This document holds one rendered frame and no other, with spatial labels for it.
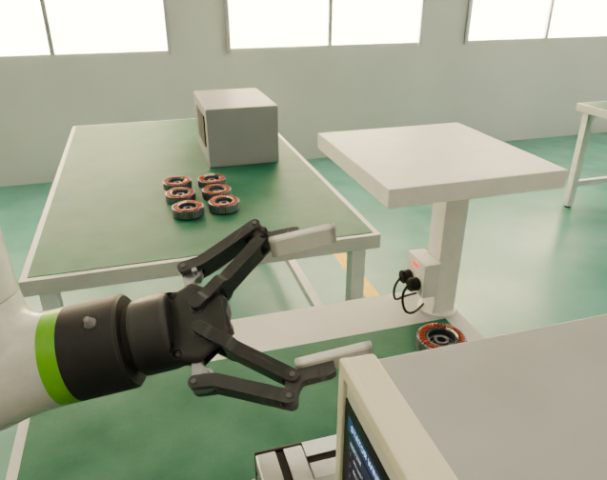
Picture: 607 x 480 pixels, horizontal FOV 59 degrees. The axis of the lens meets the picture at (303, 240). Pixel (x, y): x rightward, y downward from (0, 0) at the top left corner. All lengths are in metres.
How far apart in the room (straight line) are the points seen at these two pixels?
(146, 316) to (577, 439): 0.36
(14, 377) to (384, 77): 4.81
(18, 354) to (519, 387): 0.41
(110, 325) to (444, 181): 0.61
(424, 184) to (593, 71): 5.64
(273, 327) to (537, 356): 1.03
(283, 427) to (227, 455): 0.12
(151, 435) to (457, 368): 0.84
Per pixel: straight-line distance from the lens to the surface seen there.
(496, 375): 0.32
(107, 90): 4.69
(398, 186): 0.90
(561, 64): 6.21
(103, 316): 0.52
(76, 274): 1.67
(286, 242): 0.56
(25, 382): 0.54
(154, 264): 1.66
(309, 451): 0.54
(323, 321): 1.35
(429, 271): 1.30
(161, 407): 1.14
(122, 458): 1.07
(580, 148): 4.26
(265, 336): 1.30
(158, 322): 0.51
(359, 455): 0.31
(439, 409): 0.29
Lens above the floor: 1.51
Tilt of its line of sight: 26 degrees down
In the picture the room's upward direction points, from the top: straight up
